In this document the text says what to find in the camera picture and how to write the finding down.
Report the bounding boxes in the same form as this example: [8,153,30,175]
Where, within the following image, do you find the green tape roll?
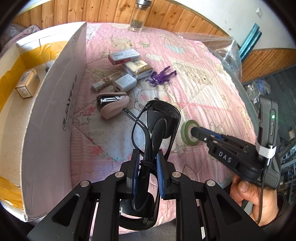
[181,120,200,146]

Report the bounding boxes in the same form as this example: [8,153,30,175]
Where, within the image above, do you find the black sunglasses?
[119,98,181,231]

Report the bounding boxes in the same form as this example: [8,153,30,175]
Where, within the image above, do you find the purple toy figure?
[146,66,177,87]

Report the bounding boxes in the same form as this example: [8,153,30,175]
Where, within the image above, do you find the pink stapler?
[96,92,130,120]

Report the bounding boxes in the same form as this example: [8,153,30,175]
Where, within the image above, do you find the gold tissue pack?
[121,60,154,80]

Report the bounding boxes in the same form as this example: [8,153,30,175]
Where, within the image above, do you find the white charger plug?
[113,74,137,92]

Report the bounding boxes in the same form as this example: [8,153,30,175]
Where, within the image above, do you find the red white cigarette box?
[108,49,140,65]

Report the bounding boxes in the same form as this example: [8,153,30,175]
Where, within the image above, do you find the gold tea tin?
[15,69,40,99]

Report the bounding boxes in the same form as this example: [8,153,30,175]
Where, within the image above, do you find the person's right hand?
[230,174,279,226]

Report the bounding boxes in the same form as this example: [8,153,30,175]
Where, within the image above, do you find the clear plastic wrap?
[178,32,243,82]

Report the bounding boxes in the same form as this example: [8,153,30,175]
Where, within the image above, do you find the teal foam boards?
[239,23,262,62]

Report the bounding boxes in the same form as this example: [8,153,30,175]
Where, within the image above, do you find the pink cartoon quilt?
[71,23,256,185]

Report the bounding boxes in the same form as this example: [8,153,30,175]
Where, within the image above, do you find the glass bottle metal lid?
[128,0,152,32]

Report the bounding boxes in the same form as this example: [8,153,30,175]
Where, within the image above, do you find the white cardboard box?
[1,22,87,222]

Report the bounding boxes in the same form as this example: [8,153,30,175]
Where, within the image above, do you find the black cable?
[256,157,271,225]

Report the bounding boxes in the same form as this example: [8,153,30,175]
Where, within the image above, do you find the right gripper camera unit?
[256,96,280,190]

